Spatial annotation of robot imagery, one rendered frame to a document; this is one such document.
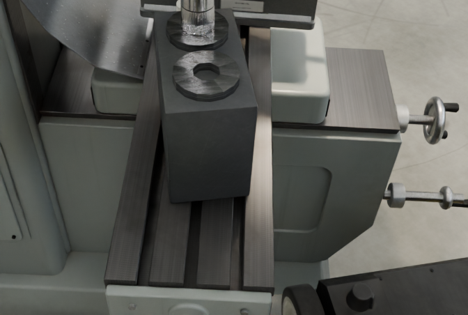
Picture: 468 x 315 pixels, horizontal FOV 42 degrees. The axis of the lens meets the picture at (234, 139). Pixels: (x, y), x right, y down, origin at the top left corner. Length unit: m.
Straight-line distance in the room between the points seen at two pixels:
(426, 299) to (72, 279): 0.91
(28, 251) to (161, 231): 0.83
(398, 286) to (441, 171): 1.10
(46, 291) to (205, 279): 0.93
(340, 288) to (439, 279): 0.21
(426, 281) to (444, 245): 0.83
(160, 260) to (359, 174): 0.69
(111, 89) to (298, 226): 0.62
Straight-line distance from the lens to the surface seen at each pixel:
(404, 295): 1.27
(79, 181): 1.51
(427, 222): 2.16
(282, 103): 1.27
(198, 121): 0.79
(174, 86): 0.81
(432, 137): 1.53
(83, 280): 1.71
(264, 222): 0.90
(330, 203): 1.52
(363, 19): 2.93
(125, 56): 1.26
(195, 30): 0.87
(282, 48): 1.37
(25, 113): 1.35
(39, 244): 1.64
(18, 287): 1.74
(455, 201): 1.56
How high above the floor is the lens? 1.65
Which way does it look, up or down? 47 degrees down
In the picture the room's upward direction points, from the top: 3 degrees clockwise
